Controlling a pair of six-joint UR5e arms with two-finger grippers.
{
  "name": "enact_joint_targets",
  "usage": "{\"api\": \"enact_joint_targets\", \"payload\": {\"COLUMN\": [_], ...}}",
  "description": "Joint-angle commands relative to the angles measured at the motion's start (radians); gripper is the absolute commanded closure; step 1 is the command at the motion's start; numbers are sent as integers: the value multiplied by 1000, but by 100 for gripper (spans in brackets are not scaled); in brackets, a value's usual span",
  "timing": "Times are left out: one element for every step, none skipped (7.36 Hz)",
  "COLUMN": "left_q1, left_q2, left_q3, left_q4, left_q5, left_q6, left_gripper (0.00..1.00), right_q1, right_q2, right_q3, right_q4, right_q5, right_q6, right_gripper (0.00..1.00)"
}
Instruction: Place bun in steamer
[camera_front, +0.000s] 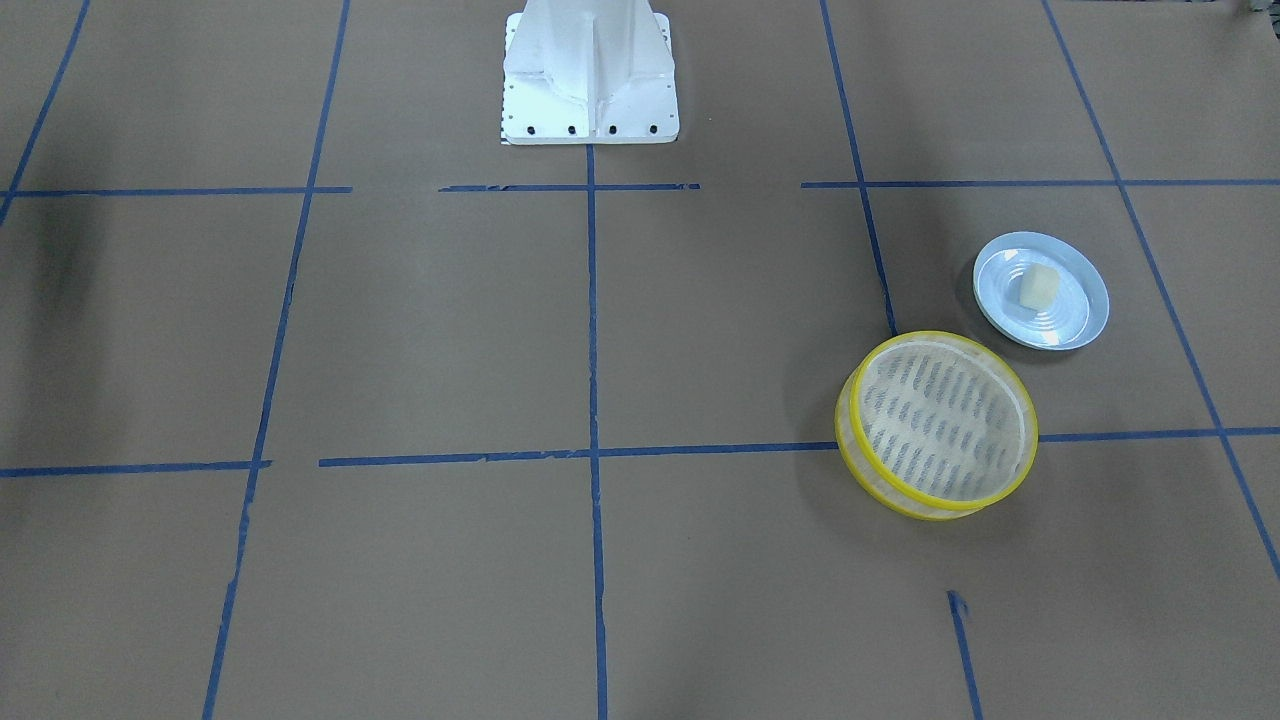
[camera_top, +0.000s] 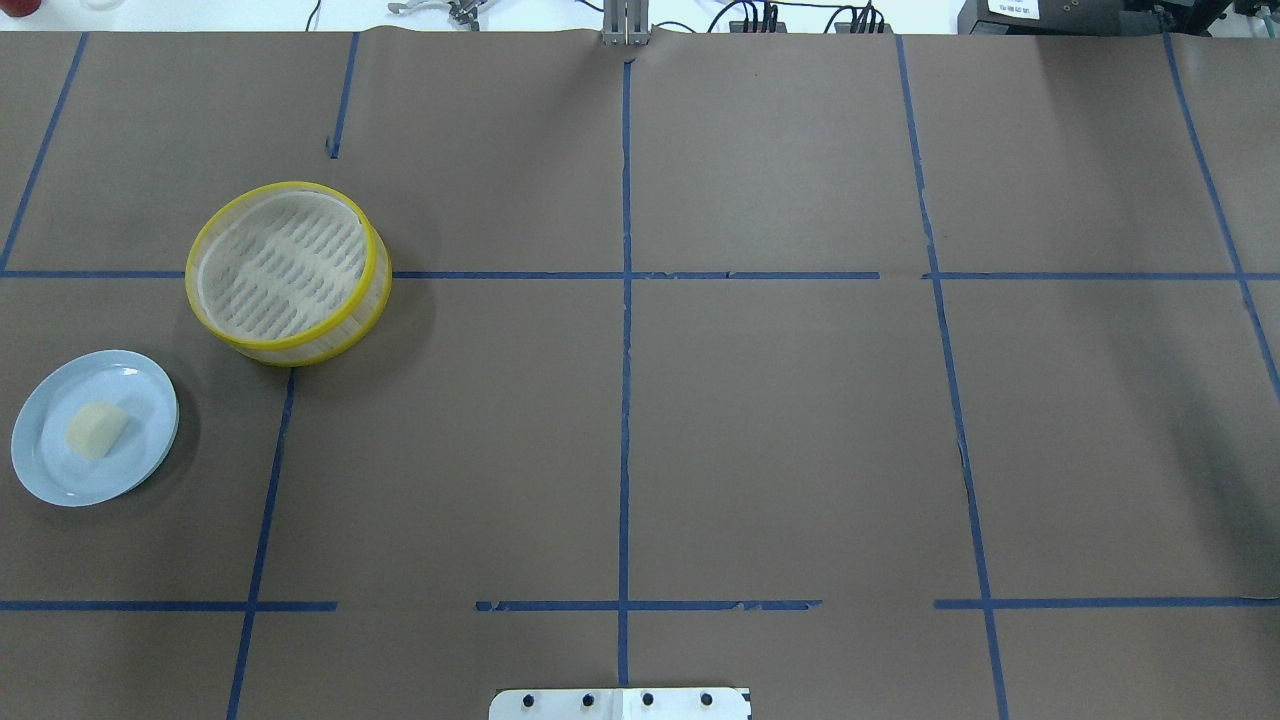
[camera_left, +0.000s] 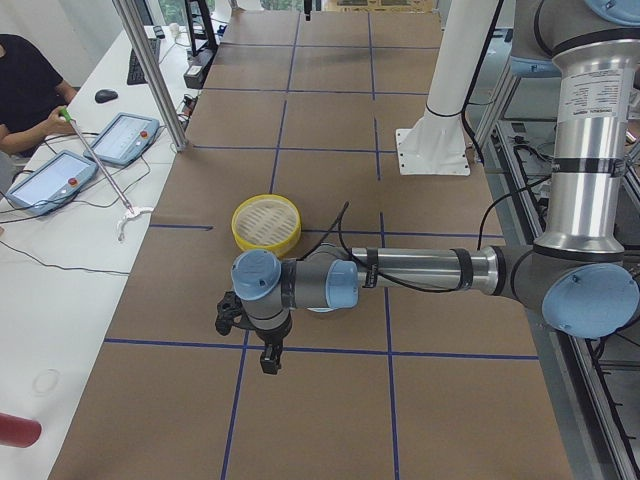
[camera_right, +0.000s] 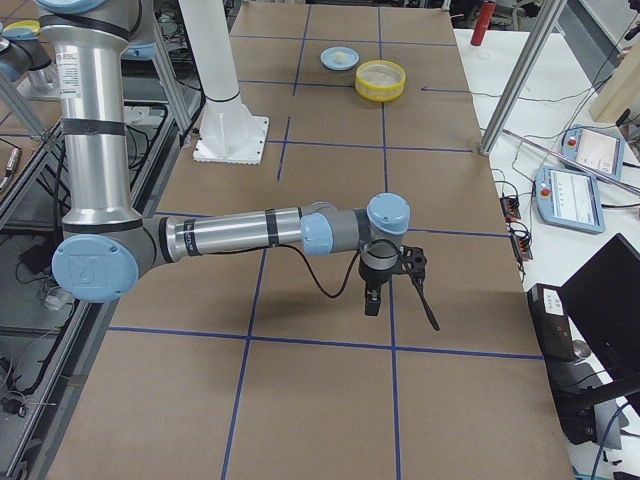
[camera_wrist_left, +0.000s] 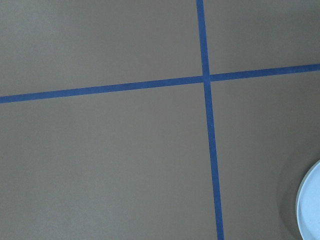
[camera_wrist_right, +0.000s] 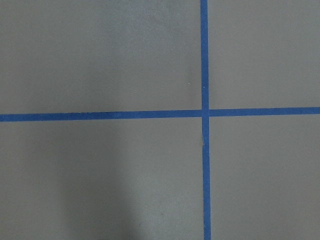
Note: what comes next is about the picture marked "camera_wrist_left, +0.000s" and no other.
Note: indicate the light blue round plate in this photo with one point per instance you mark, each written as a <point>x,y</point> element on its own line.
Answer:
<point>307,207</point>

